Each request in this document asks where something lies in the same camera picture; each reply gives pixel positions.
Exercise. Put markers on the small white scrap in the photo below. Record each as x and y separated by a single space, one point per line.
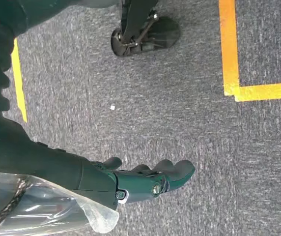
112 107

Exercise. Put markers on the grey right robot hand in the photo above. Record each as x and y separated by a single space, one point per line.
56 169

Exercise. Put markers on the clear plastic film wrap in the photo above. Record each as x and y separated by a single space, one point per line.
56 211

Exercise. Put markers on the black robot lower leg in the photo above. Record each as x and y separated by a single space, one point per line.
135 16

